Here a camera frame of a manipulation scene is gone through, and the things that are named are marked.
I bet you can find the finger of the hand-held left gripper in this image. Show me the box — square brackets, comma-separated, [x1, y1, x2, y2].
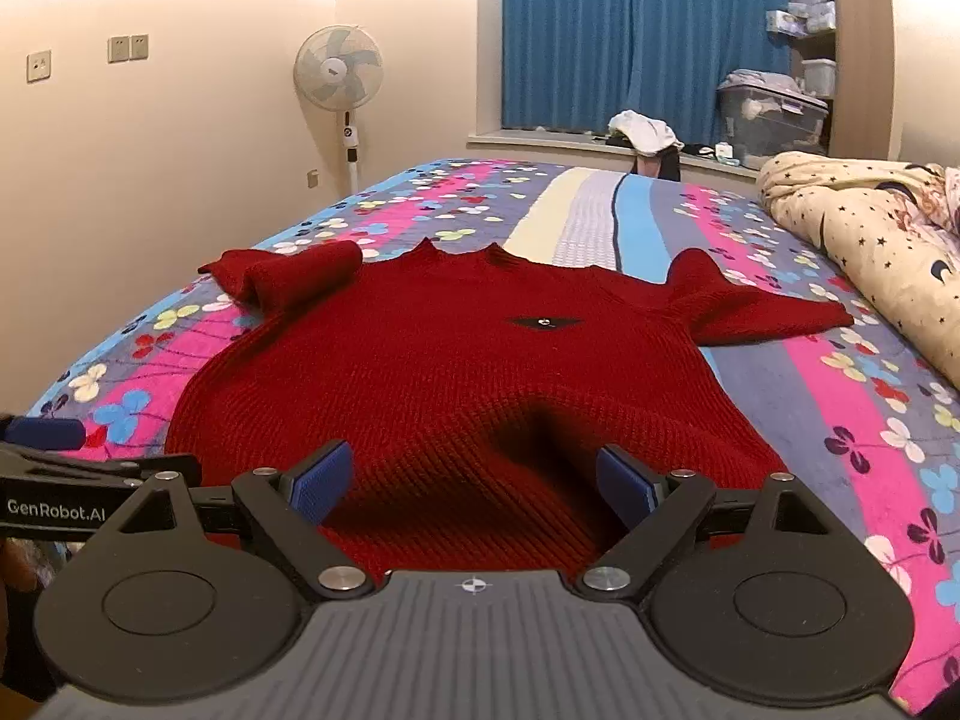
[0, 415, 88, 452]

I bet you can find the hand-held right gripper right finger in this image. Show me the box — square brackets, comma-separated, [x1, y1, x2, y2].
[574, 444, 857, 602]

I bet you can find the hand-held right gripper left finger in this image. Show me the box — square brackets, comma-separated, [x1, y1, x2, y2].
[88, 440, 377, 602]

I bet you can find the red knit sweater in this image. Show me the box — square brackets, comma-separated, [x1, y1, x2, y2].
[163, 236, 856, 586]

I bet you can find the white clothes pile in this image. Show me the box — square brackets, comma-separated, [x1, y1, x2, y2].
[606, 110, 685, 152]

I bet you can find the grey clothes heap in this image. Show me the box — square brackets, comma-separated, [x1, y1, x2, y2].
[720, 69, 803, 95]

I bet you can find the floral striped bed blanket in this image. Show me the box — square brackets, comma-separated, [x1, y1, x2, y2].
[30, 157, 960, 717]

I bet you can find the dark hanging garment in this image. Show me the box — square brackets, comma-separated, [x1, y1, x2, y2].
[630, 146, 682, 182]

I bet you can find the cream star print quilt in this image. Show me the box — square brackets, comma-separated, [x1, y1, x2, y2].
[754, 151, 960, 391]

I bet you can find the window sill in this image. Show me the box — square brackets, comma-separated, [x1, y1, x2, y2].
[466, 129, 762, 179]

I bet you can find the clear plastic storage bin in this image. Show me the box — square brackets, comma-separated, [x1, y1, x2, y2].
[716, 82, 830, 170]

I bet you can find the white standing fan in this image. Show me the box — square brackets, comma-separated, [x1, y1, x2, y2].
[292, 24, 385, 200]

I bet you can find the small clear plastic box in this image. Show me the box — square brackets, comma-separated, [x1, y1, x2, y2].
[801, 58, 837, 98]

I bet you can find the blue curtain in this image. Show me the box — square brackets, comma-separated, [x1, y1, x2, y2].
[501, 0, 796, 137]

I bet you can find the wooden shelf unit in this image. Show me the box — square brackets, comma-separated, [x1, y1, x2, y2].
[784, 0, 897, 162]

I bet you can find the stack of white packets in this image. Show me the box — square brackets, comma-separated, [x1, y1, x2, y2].
[765, 0, 837, 37]

